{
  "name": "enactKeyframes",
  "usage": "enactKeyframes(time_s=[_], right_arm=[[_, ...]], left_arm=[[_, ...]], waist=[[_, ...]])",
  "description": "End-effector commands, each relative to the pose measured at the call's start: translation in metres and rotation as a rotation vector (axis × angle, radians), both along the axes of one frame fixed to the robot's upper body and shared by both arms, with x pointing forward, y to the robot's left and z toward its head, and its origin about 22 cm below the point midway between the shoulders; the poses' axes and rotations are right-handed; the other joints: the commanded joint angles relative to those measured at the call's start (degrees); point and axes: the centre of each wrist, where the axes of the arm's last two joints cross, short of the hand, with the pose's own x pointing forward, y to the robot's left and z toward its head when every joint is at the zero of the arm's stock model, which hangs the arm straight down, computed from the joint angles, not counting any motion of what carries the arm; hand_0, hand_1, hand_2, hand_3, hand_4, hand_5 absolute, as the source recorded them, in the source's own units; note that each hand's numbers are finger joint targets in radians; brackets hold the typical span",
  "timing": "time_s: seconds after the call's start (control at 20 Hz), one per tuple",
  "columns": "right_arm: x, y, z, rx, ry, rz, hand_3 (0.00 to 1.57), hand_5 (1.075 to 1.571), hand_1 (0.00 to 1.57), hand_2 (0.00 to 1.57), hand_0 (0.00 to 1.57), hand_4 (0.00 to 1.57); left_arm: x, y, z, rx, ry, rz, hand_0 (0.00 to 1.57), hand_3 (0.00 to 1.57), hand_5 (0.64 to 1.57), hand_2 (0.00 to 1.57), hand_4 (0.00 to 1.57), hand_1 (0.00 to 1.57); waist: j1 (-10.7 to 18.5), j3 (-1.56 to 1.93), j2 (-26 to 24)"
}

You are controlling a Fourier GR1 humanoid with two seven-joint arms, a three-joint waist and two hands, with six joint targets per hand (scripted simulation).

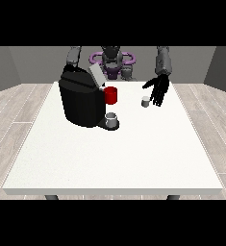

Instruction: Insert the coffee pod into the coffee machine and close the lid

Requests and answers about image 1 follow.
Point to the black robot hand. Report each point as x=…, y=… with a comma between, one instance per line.
x=159, y=88

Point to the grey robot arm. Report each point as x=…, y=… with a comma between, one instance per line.
x=74, y=57
x=163, y=61

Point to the small grey coffee pod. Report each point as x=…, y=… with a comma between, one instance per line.
x=145, y=101

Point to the red pod holder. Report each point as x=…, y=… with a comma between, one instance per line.
x=111, y=95

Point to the pale grey machine lid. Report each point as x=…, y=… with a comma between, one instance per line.
x=97, y=75

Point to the black coffee machine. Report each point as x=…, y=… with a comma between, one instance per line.
x=80, y=102

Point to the grey robot trunk purple rings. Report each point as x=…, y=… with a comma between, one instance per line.
x=112, y=64

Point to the small grey cup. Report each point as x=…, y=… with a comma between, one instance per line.
x=111, y=120

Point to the dark table leg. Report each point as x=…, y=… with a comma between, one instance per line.
x=173, y=197
x=51, y=197

